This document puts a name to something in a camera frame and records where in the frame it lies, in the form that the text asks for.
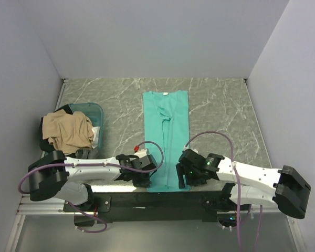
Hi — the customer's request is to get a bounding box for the teal t-shirt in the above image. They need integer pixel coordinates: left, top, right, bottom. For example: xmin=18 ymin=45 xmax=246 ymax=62
xmin=143 ymin=90 xmax=190 ymax=193

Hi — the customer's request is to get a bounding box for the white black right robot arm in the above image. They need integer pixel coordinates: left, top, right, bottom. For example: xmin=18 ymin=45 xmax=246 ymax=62
xmin=176 ymin=149 xmax=311 ymax=219

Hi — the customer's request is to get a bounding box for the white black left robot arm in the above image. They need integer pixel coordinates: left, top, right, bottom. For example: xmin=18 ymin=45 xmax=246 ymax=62
xmin=28 ymin=149 xmax=158 ymax=211

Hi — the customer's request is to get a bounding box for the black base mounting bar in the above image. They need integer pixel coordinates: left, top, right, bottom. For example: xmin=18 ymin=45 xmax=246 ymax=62
xmin=77 ymin=188 xmax=237 ymax=223

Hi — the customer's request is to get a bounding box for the grey t-shirt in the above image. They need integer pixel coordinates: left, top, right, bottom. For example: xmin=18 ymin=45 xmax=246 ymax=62
xmin=75 ymin=147 xmax=100 ymax=160

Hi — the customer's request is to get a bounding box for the white t-shirt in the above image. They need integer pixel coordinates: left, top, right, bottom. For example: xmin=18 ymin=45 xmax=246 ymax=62
xmin=91 ymin=127 xmax=100 ymax=149

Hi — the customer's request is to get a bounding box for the teal plastic laundry bin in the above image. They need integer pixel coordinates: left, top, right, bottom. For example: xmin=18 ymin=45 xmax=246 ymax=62
xmin=68 ymin=102 xmax=103 ymax=148

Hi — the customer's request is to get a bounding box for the beige t-shirt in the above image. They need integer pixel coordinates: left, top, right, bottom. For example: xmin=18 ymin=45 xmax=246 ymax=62
xmin=42 ymin=109 xmax=95 ymax=154

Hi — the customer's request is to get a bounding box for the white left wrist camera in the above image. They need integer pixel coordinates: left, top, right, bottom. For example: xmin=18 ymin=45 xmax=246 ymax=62
xmin=134 ymin=145 xmax=150 ymax=158

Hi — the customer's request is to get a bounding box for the aluminium frame rail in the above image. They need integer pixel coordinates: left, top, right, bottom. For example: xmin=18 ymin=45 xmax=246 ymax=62
xmin=6 ymin=195 xmax=307 ymax=251

